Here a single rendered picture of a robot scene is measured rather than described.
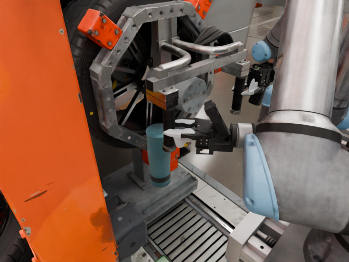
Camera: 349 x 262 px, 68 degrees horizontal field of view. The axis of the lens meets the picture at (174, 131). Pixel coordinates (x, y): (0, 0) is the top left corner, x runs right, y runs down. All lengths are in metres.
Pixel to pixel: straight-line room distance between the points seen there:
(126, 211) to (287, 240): 0.69
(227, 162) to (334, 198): 1.59
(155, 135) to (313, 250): 0.58
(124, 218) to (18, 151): 0.69
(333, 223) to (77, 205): 0.45
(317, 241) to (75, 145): 0.44
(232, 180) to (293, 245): 1.28
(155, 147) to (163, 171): 0.12
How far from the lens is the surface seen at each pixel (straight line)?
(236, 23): 1.60
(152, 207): 1.43
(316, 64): 0.41
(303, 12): 0.45
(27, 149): 0.46
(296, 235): 0.57
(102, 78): 0.82
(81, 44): 0.87
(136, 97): 1.06
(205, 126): 0.76
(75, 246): 0.66
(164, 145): 0.80
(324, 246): 0.51
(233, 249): 0.61
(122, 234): 1.05
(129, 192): 1.41
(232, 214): 1.52
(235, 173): 1.86
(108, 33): 0.80
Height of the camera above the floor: 1.25
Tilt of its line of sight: 34 degrees down
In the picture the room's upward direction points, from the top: straight up
